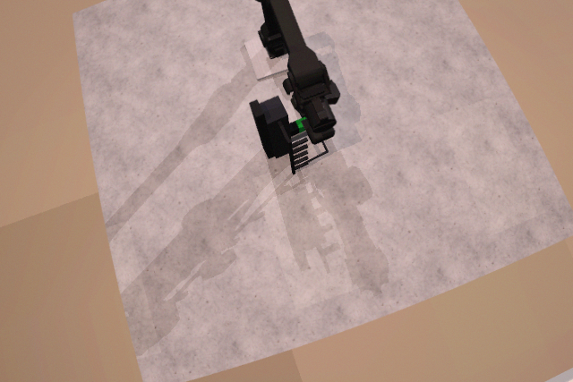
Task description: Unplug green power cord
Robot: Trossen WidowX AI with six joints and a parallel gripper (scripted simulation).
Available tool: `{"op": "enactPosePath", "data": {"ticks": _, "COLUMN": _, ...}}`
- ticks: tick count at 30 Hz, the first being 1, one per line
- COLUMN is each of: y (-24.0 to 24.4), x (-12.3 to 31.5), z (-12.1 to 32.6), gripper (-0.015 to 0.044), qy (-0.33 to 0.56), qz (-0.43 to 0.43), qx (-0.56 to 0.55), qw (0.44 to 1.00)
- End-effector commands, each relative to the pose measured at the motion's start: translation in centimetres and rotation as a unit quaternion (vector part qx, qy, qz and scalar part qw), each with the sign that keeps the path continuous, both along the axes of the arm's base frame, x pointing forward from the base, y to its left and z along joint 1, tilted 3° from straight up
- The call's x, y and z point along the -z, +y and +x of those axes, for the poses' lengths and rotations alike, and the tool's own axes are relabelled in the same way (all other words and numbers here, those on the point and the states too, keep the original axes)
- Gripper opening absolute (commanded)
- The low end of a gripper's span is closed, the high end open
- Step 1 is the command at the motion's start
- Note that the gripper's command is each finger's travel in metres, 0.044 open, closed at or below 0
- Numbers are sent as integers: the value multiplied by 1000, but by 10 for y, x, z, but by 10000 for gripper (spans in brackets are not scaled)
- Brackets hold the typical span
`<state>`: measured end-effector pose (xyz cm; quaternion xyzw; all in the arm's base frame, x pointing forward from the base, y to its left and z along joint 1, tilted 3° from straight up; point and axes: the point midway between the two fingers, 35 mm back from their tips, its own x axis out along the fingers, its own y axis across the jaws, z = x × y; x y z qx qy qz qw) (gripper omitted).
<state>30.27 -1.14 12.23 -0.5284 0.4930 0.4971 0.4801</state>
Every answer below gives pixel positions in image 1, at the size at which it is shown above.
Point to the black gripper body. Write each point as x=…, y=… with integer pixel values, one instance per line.
x=314, y=137

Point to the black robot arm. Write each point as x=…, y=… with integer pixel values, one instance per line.
x=308, y=76

